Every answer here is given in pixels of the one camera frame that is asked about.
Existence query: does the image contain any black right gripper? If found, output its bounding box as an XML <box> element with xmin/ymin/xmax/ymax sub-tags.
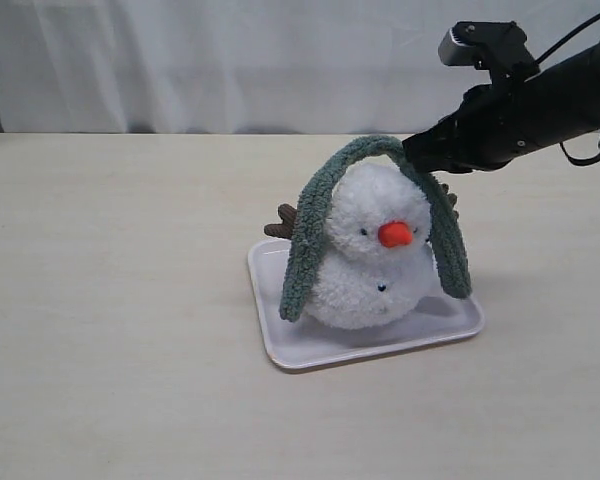
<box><xmin>402</xmin><ymin>82</ymin><xmax>536</xmax><ymax>176</ymax></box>

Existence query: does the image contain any green knitted scarf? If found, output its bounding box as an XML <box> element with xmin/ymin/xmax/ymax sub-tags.
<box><xmin>265</xmin><ymin>135</ymin><xmax>473</xmax><ymax>322</ymax></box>

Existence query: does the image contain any white plush snowman toy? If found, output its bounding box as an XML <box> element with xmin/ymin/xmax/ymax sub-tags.
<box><xmin>263</xmin><ymin>163</ymin><xmax>460</xmax><ymax>331</ymax></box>

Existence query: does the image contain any white rectangular plastic tray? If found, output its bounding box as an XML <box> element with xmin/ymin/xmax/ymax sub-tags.
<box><xmin>247</xmin><ymin>240</ymin><xmax>486</xmax><ymax>372</ymax></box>

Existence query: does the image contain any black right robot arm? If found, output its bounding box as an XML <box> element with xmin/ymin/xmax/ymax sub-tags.
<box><xmin>402</xmin><ymin>41</ymin><xmax>600</xmax><ymax>173</ymax></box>

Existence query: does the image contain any white backdrop curtain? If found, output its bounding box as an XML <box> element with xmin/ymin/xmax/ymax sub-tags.
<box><xmin>0</xmin><ymin>1</ymin><xmax>600</xmax><ymax>134</ymax></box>

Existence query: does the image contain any black camera cable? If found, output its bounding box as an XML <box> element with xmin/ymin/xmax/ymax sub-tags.
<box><xmin>534</xmin><ymin>0</ymin><xmax>600</xmax><ymax>166</ymax></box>

